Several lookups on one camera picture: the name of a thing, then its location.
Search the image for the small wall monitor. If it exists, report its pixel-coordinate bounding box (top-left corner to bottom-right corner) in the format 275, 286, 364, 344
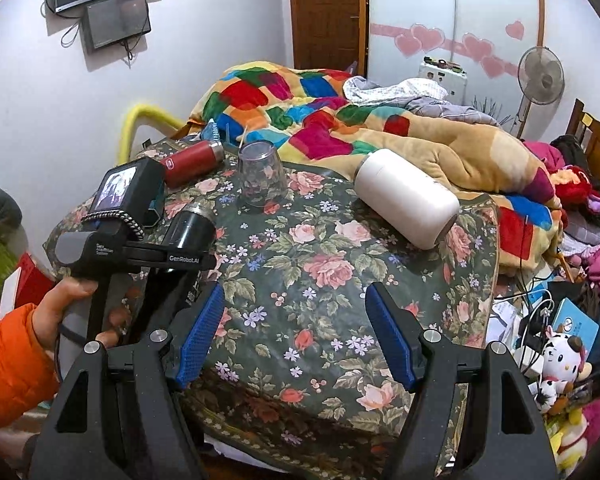
81, 0, 151, 53

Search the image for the clear glass cup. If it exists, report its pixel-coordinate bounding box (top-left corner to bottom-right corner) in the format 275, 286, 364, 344
238, 140, 287, 208

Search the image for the brown wooden door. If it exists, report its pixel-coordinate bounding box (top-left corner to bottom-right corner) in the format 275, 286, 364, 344
290, 0, 368, 75

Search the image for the colourful patchwork blanket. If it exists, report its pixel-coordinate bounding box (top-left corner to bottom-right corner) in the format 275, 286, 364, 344
188, 61, 562, 274

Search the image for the white grey bedsheet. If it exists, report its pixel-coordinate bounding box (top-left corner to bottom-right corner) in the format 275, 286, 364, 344
342, 76, 500, 127

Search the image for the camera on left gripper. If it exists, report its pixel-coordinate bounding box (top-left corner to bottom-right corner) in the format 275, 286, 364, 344
81, 157, 166, 240

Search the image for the standing electric fan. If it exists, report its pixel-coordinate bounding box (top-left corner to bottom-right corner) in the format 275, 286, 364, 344
512, 46, 566, 139

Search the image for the frosted wardrobe sliding door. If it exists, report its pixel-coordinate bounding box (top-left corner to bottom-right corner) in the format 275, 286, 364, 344
366, 0, 544, 113

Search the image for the white plush toy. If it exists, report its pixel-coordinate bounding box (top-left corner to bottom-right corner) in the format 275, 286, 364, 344
529, 326, 586, 415

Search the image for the white cylindrical bottle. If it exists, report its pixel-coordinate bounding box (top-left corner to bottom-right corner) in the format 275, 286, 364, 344
353, 148, 460, 250

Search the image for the yellow plush toy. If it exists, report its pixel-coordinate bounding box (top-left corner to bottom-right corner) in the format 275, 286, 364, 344
547, 408, 588, 479

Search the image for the light blue book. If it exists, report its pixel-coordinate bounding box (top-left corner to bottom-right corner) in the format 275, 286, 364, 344
552, 298, 600, 356

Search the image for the black thermos tumbler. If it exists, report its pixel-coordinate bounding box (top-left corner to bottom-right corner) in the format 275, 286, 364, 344
162, 203, 216, 271

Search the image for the dark green faceted cup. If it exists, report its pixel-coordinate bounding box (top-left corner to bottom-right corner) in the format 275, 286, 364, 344
144, 185, 166, 229

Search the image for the yellow foam padded rail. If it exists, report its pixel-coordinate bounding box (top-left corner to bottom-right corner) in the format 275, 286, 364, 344
116, 103, 186, 165

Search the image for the red thermos bottle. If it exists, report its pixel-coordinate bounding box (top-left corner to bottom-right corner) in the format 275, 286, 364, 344
161, 140, 224, 188

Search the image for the person left hand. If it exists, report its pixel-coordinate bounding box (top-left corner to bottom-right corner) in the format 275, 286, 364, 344
31, 278, 132, 358

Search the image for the red gift box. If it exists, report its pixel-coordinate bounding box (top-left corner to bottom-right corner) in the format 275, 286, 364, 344
0, 252, 55, 321

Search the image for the floral green table cloth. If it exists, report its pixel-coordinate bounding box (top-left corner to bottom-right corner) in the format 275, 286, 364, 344
42, 136, 504, 476

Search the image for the orange jacket sleeve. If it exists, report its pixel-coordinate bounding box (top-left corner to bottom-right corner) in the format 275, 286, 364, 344
0, 304, 59, 428

